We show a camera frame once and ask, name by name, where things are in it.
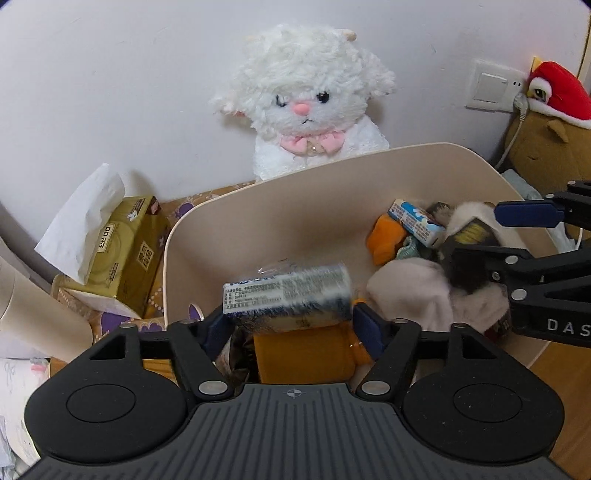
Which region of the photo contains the blue colourful small carton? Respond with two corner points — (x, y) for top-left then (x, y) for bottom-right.
(388, 199), (445, 248)

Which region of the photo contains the orange plastic bottle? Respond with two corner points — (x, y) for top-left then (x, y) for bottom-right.
(252, 300), (374, 385)

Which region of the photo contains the silver snack packet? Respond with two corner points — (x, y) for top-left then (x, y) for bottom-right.
(222, 264), (352, 332)

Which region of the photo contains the orange knitted item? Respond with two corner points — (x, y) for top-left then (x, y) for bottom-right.
(366, 214), (408, 266)

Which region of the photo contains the white fluffy plush item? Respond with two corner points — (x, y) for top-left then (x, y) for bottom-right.
(427, 202), (526, 264)

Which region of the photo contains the brown capybara plush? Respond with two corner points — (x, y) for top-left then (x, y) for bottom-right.
(505, 112), (591, 194)

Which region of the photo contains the pink beige cloth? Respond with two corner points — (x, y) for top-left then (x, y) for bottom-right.
(366, 258), (509, 333)

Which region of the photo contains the red plush hat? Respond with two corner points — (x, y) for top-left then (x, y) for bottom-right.
(527, 61), (591, 130)

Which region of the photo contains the gold tissue box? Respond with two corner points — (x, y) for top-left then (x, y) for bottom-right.
(35, 163), (170, 318)

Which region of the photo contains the beige plastic storage bin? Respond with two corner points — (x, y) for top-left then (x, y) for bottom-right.
(163, 143), (522, 324)

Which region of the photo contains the white lamb plush toy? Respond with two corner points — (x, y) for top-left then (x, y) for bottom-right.
(212, 25), (396, 181)

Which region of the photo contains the white wall switch socket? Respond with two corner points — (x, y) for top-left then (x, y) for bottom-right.
(466, 60), (528, 113)

